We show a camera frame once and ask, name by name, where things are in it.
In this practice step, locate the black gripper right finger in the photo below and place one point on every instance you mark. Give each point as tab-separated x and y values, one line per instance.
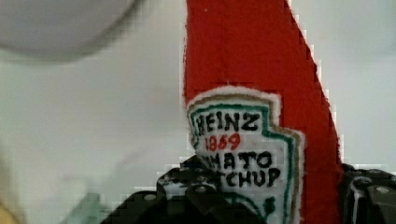
367	196

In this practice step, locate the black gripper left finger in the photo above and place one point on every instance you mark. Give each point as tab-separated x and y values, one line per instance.
184	195

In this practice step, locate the red plush ketchup bottle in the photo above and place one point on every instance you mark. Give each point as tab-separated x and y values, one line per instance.
259	119

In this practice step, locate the grey round plate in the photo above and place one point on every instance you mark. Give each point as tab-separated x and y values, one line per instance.
53	27

